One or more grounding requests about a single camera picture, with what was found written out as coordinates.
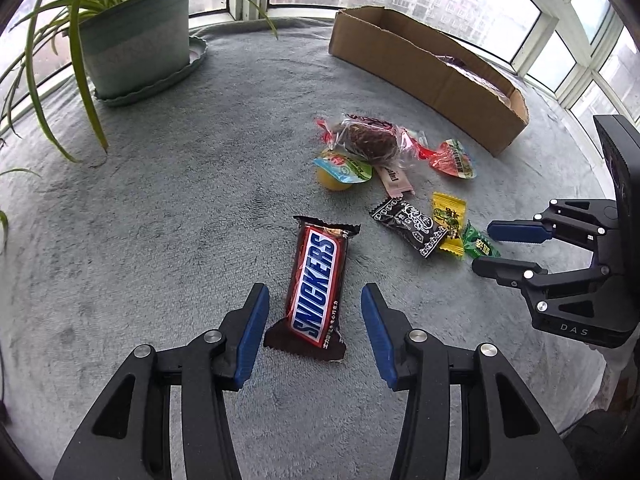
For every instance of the clear brown pastry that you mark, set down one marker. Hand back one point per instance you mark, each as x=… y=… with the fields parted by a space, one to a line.
x=370 y=137

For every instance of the pale green pot saucer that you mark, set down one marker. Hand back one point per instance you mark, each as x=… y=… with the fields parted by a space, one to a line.
x=192 y=62

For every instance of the cardboard box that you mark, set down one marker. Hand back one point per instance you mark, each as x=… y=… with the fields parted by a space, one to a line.
x=425 y=67

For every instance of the clear snack packet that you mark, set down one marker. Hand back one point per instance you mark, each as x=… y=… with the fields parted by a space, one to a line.
x=475 y=77

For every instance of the dark clothing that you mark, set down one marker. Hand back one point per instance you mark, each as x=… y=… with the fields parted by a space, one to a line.
x=605 y=445

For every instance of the yellow jelly cup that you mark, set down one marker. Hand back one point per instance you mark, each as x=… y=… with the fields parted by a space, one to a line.
x=337 y=172

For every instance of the brown chocolate bar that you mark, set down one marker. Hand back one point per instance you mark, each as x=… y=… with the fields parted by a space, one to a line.
x=315 y=290

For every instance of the pale green flower pot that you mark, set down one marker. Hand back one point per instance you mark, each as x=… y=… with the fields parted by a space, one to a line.
x=140 y=45

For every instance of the yellow candy packet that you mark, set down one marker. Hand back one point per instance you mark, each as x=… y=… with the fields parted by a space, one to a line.
x=449 y=220

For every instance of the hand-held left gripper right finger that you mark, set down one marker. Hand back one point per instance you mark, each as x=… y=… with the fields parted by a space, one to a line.
x=378 y=335

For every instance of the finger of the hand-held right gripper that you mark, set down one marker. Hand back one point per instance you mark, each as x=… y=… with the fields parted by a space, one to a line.
x=500 y=268
x=515 y=230

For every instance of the green spider plant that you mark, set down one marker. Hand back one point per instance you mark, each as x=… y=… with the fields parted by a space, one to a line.
x=75 y=50

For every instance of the black patterned candy packet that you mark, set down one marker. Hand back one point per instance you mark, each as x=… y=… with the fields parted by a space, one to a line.
x=407 y=225

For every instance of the pink candy packet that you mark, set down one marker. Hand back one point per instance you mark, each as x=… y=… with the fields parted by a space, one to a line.
x=395 y=180

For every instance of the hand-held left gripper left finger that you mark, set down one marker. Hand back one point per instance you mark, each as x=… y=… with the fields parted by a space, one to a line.
x=250 y=335

